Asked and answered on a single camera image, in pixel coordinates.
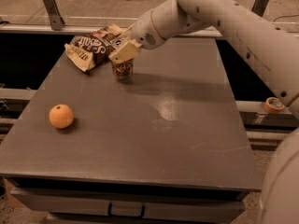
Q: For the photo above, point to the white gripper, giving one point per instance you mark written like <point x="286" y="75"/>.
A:
<point x="142" y="32"/>

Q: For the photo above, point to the orange soda can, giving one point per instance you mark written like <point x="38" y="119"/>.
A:
<point x="122" y="71"/>

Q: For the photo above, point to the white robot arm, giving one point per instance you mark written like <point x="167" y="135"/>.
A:
<point x="271" y="53"/>

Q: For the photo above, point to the brown chip bag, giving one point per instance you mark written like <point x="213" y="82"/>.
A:
<point x="94" y="48"/>

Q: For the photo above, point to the orange fruit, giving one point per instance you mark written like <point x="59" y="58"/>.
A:
<point x="61" y="116"/>

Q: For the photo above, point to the grey drawer cabinet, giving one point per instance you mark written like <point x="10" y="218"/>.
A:
<point x="170" y="137"/>

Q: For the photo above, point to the orange tape roll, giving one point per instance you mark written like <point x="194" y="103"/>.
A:
<point x="273" y="105"/>

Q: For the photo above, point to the left metal railing bracket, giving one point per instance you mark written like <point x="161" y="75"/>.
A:
<point x="56" y="20"/>

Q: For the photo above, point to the metal railing bracket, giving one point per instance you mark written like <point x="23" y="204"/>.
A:
<point x="259" y="7"/>
<point x="56" y="20"/>

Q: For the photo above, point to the right metal railing bracket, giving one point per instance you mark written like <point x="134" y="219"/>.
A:
<point x="259" y="7"/>

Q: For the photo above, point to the black drawer handle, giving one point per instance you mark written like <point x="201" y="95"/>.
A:
<point x="126" y="209"/>

